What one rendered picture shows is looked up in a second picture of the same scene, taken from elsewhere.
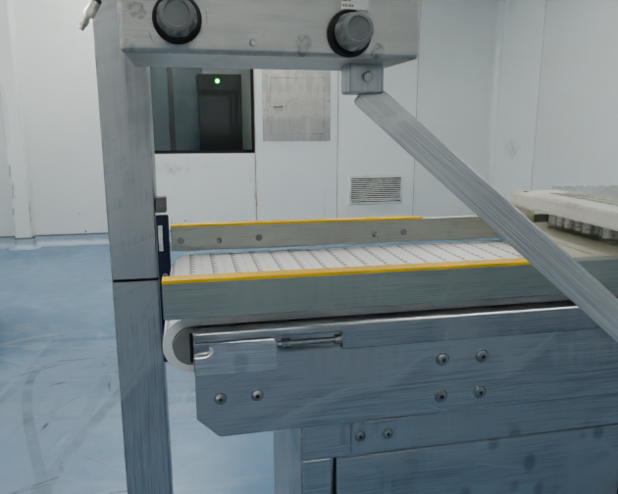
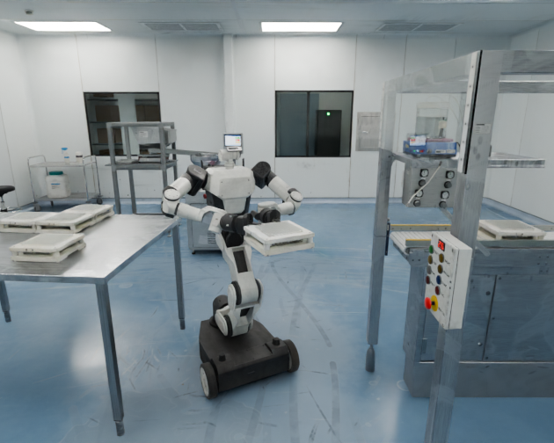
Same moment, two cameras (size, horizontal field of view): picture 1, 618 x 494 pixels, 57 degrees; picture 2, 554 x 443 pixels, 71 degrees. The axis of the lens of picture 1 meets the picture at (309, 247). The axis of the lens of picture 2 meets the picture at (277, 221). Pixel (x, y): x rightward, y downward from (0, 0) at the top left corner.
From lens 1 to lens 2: 1.60 m
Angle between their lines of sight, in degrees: 12
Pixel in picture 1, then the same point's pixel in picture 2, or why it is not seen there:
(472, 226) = not seen: hidden behind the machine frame
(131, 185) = (382, 215)
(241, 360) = (417, 253)
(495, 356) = not seen: hidden behind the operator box
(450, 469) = not seen: hidden behind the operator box
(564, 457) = (480, 280)
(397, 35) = (450, 204)
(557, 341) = (477, 255)
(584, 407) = (484, 270)
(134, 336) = (379, 249)
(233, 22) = (425, 203)
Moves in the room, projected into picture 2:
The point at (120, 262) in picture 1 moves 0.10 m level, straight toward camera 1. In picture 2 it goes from (378, 232) to (384, 237)
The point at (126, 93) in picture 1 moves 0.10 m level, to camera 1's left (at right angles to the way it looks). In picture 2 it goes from (384, 196) to (366, 195)
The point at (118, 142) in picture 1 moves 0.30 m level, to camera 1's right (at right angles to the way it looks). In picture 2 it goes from (381, 206) to (437, 209)
